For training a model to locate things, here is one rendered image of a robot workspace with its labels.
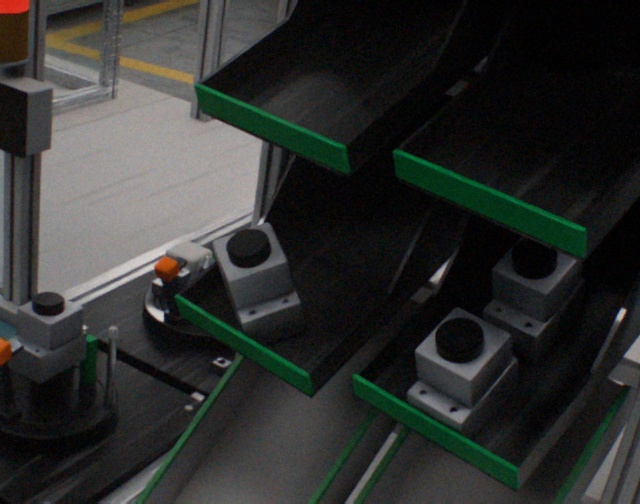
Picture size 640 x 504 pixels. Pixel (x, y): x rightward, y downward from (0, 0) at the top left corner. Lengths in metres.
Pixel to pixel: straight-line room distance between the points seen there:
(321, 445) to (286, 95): 0.29
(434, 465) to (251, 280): 0.22
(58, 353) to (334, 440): 0.29
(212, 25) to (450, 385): 1.55
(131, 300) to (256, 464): 0.44
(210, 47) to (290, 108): 1.45
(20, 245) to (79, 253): 0.39
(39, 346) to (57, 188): 0.85
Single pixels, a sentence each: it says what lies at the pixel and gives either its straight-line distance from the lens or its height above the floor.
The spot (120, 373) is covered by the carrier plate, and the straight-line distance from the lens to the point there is 1.09.
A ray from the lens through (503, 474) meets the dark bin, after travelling 0.64.
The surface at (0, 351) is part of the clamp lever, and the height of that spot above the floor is 1.07.
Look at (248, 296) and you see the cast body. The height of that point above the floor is 1.23.
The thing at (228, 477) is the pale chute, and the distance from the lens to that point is 0.84.
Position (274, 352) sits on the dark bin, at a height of 1.20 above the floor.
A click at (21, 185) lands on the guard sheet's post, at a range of 1.16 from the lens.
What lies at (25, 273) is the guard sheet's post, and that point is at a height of 1.00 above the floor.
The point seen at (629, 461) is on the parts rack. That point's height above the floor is 1.16.
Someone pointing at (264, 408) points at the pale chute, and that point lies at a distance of 0.85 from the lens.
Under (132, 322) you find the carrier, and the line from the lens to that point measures 1.18.
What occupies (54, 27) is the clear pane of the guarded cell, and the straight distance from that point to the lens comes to 2.34.
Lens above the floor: 1.57
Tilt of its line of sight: 25 degrees down
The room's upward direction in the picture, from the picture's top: 9 degrees clockwise
